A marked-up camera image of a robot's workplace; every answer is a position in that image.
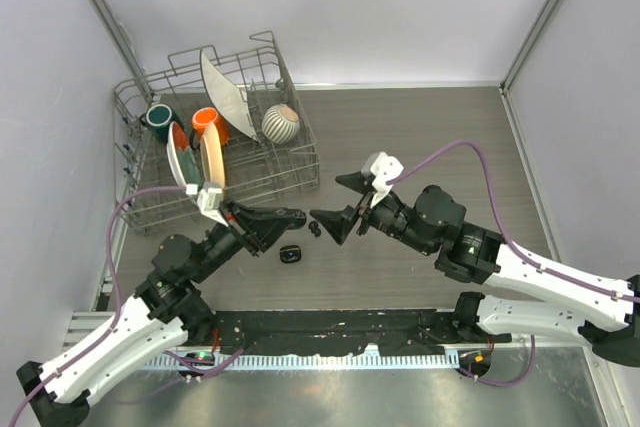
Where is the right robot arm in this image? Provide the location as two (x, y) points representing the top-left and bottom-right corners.
(310, 172), (639, 367)

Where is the striped grey white bowl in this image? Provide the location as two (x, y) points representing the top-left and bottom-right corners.
(262, 104), (301, 145)

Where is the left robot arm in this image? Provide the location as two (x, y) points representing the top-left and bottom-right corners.
(16, 198), (306, 426)

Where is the red teal floral plate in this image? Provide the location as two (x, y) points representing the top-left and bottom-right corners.
(166, 121), (203, 186)

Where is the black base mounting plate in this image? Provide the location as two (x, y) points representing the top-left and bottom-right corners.
(187, 309), (512, 357)

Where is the beige plate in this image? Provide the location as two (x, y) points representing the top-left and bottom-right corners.
(200, 124), (226, 188)

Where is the orange mug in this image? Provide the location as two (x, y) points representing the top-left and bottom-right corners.
(189, 107), (231, 148)

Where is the white slotted cable duct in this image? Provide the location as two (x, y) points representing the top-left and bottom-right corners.
(149, 349), (461, 372)

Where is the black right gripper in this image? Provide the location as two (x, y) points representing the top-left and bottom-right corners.
(310, 170), (434, 255)

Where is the white square plate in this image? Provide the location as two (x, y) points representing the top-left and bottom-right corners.
(200, 50), (259, 142)

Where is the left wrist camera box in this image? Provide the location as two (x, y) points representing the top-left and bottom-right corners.
(186, 181), (228, 227)

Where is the black earbud charging case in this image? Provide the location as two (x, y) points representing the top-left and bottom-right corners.
(279, 244), (302, 264)

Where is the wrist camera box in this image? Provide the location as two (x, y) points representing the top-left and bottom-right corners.
(361, 152), (404, 208)
(186, 181), (228, 227)

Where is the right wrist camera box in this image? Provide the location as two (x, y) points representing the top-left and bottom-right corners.
(361, 152), (404, 208)

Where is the black earbud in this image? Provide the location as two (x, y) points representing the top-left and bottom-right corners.
(308, 220), (322, 238)

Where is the grey wire dish rack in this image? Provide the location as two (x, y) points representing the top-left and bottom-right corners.
(113, 31), (320, 205)

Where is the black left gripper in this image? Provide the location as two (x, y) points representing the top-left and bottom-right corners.
(191, 197), (296, 283)

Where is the teal mug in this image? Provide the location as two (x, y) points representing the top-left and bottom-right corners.
(139, 103), (184, 145)

